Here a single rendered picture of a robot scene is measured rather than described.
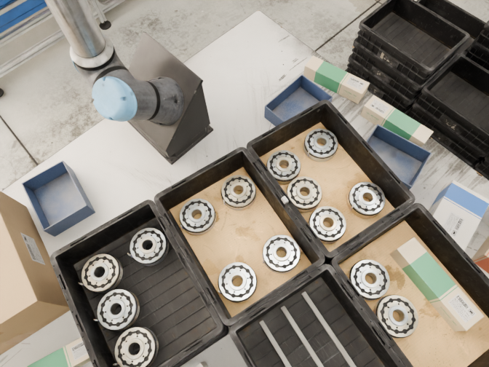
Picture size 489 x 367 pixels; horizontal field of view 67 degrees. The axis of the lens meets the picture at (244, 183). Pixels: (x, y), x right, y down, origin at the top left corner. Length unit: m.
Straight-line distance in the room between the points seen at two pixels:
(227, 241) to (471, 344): 0.68
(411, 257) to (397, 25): 1.33
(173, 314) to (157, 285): 0.09
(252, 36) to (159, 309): 1.13
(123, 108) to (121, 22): 1.90
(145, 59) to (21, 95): 1.58
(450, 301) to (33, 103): 2.43
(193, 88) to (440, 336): 0.96
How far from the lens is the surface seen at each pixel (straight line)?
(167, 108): 1.15
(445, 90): 2.08
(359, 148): 1.14
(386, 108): 1.42
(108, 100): 1.07
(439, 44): 2.10
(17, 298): 1.14
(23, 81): 2.85
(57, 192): 1.43
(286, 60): 1.57
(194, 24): 2.77
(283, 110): 1.41
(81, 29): 1.03
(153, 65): 1.27
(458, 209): 1.29
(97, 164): 1.42
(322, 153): 1.15
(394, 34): 2.07
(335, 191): 1.14
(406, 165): 1.39
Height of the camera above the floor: 1.86
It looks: 66 degrees down
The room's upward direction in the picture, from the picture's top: 5 degrees counter-clockwise
